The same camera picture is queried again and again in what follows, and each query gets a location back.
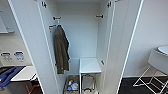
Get brown jacket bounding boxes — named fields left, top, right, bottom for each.
left=53, top=25, right=71, bottom=75

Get black wall hook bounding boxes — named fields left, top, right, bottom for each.
left=52, top=16, right=62, bottom=22
left=95, top=14, right=105, bottom=19

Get white wall sign dark icon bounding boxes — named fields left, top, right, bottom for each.
left=0, top=51, right=14, bottom=63

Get white hanger with jacket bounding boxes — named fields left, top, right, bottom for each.
left=55, top=19, right=64, bottom=29

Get white wall sign blue icon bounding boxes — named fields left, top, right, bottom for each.
left=13, top=50, right=26, bottom=63

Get grey mesh bag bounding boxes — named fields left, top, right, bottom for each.
left=82, top=74, right=96, bottom=94

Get white wardrobe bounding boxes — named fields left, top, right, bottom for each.
left=35, top=0, right=116, bottom=94

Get black stand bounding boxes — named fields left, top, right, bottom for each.
left=0, top=65, right=14, bottom=75

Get orange white warning label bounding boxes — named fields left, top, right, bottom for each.
left=48, top=23, right=58, bottom=33

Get white inner shelf unit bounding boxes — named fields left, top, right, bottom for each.
left=78, top=57, right=103, bottom=94

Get white wardrobe door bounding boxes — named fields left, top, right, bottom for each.
left=103, top=0, right=145, bottom=94
left=7, top=0, right=61, bottom=94

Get white plastic bottle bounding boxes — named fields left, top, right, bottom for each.
left=69, top=83, right=79, bottom=93

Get white chair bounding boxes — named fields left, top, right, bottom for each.
left=132, top=49, right=168, bottom=94

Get white wall box green print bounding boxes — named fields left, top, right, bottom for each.
left=0, top=9, right=16, bottom=34

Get brown wicker basket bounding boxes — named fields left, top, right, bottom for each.
left=63, top=74, right=81, bottom=94

